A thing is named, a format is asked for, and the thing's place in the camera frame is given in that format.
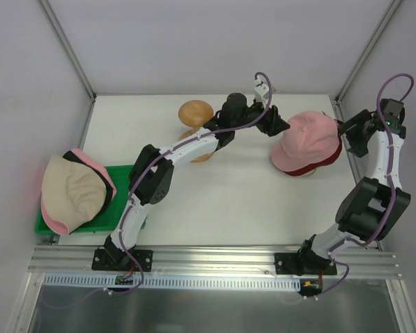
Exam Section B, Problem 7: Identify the dark red cap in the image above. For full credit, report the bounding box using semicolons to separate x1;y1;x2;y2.
282;117;344;178

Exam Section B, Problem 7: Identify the pink cap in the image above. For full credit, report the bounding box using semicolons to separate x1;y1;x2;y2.
270;110;340;171

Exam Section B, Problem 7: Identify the beige bucket hat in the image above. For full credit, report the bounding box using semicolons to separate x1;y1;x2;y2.
42;156;107;228

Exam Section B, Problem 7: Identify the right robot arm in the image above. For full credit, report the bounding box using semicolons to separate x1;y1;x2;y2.
297;99;411;275

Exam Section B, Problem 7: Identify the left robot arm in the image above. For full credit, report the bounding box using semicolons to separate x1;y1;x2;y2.
99;93;290;271

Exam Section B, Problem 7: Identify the wooden hat stand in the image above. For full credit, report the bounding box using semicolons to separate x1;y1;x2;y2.
177;99;217;164

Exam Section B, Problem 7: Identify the pink black-trimmed hat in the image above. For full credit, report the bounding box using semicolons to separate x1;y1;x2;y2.
41;148;116;235

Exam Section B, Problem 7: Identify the green plastic tray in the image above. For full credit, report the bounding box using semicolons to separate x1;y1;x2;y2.
33;164;149;236

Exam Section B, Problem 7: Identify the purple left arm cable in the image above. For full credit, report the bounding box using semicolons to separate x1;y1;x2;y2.
109;71;273;296

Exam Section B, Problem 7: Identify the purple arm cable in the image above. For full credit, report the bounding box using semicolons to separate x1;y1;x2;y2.
325;72;415;296
109;71;273;296

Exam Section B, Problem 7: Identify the right aluminium frame post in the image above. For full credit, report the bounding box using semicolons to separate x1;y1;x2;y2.
334;0;404;105

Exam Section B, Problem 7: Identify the aluminium frame post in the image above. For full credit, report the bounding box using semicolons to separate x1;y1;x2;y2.
36;0;96;102
334;0;404;105

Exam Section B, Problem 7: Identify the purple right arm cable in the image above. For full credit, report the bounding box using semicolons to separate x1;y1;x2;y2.
325;72;415;296

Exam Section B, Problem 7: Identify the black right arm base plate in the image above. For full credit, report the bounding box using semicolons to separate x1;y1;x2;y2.
274;253;337;276

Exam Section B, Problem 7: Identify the aluminium rail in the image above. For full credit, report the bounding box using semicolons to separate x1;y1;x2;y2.
28;245;405;280

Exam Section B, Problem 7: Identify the left aluminium frame post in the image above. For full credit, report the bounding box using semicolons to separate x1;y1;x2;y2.
36;0;96;102

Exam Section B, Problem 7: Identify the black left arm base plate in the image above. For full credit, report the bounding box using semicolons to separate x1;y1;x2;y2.
91;246;153;272

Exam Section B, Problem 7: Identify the white slotted cable duct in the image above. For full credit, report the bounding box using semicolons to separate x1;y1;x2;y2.
43;273;301;292

